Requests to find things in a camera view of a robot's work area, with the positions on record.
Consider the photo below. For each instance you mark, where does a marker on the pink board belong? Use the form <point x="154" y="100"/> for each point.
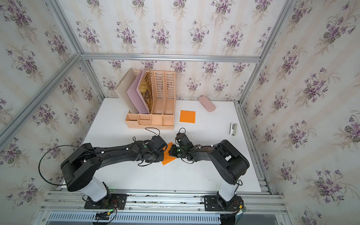
<point x="134" y="93"/>

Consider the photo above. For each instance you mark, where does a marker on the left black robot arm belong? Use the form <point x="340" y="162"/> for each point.
<point x="79" y="168"/>

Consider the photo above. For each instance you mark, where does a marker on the yellow patterned book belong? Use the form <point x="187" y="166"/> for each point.
<point x="146" y="90"/>

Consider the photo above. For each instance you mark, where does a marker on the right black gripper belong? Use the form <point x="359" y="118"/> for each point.
<point x="171" y="152"/>

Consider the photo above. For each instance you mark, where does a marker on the white perforated cable tray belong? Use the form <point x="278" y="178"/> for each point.
<point x="126" y="217"/>

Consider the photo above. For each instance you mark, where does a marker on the orange square paper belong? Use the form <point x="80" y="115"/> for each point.
<point x="167" y="158"/>
<point x="187" y="117"/>

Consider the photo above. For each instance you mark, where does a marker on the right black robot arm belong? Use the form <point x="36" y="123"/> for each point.
<point x="228" y="161"/>

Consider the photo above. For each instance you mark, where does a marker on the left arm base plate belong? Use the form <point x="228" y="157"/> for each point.
<point x="105" y="200"/>

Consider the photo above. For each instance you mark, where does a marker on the beige board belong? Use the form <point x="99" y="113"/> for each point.
<point x="122" y="88"/>

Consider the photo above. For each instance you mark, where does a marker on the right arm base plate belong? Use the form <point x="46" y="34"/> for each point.
<point x="216" y="203"/>

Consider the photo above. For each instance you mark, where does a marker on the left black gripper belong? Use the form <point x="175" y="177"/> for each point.
<point x="161" y="157"/>

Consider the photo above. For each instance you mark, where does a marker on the aluminium mounting rail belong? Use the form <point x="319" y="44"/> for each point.
<point x="167" y="202"/>

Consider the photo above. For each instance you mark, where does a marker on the small grey stapler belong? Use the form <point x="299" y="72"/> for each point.
<point x="233" y="129"/>

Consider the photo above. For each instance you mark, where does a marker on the peach desk organizer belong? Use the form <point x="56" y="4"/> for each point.
<point x="164" y="99"/>

